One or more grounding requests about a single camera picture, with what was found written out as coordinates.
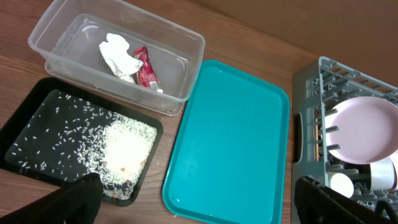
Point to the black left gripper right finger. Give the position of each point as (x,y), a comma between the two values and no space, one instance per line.
(316,203)

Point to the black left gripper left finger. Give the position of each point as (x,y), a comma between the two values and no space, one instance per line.
(77,202)

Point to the wooden chopstick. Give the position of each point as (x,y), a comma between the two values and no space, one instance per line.
(316,140)

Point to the grey round bowl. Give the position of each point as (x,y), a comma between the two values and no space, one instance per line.
(382,174)

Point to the pink round plate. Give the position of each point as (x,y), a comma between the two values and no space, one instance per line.
(367,130)

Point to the red snack wrapper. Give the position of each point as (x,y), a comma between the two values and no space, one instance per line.
(146,76)

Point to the white tissue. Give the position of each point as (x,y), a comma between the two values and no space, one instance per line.
(114,53)

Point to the white paper cup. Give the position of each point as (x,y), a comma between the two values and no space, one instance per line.
(340,183)

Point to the grey dishwasher rack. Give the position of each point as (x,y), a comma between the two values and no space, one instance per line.
(318,88)

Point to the clear plastic waste bin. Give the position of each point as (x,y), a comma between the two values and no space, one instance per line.
(70,31)

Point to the black tray with rice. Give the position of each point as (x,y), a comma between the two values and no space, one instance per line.
(61,132)

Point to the teal plastic tray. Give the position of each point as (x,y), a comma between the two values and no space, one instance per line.
(228,161)

